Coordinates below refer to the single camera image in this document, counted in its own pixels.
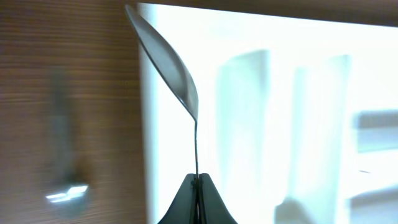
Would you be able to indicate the white plastic cutlery tray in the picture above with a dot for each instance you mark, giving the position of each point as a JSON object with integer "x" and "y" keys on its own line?
{"x": 297, "y": 118}

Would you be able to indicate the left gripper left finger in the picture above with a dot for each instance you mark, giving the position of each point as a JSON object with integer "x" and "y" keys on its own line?
{"x": 183, "y": 208}

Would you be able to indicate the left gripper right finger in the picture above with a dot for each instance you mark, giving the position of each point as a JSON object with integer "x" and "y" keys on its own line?
{"x": 211, "y": 208}

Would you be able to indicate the small steel teaspoon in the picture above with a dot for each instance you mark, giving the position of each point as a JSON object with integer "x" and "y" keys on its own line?
{"x": 168, "y": 64}

